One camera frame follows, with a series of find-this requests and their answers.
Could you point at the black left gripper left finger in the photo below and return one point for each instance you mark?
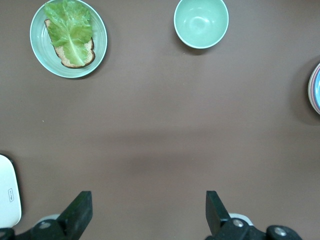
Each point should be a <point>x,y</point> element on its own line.
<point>75,220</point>

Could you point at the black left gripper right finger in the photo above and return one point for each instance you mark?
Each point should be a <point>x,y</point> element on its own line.
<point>216,217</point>

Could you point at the blue plate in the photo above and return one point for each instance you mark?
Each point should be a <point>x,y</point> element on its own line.
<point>318,87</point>

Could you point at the white rounded flat device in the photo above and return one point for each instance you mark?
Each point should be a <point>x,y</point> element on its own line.
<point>8,190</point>

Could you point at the brown table cover cloth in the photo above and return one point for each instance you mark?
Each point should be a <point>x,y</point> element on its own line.
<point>160,112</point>

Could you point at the beige plate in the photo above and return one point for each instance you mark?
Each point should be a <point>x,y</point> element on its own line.
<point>309,90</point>

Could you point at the bread slice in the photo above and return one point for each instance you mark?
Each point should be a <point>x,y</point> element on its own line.
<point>62,56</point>

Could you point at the green plate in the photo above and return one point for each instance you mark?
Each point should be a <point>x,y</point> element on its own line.
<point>40,50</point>

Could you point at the green lettuce leaf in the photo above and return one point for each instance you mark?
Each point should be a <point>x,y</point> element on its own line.
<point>70,32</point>

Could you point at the green bowl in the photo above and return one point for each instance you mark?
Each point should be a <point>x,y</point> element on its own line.
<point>200,22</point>

